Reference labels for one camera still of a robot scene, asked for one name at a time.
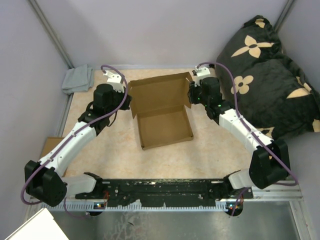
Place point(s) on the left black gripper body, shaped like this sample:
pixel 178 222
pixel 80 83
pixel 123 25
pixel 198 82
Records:
pixel 120 97

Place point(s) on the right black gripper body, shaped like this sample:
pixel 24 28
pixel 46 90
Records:
pixel 197 96

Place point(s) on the brown cardboard box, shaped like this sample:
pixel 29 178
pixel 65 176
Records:
pixel 159 104

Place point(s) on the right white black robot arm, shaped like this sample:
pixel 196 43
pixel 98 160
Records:
pixel 270 161

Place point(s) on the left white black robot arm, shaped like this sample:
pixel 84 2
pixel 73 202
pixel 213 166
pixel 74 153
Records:
pixel 44 178

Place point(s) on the small folded cardboard box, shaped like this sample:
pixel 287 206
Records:
pixel 60 161

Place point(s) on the grey folded cloth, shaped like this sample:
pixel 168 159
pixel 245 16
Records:
pixel 79 79

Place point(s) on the black floral pillow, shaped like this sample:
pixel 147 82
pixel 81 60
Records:
pixel 272 92

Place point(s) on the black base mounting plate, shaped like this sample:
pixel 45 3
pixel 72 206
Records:
pixel 129 190

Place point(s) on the white board corner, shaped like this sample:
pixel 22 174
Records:
pixel 41 226

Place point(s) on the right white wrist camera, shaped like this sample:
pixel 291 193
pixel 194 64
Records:
pixel 200 74

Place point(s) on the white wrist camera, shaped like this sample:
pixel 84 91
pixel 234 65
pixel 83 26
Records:
pixel 200 74
pixel 115 80

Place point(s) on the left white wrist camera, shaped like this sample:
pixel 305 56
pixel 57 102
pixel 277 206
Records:
pixel 115 80

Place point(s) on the aluminium frame rail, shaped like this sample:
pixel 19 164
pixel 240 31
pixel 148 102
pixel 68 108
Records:
pixel 184 203

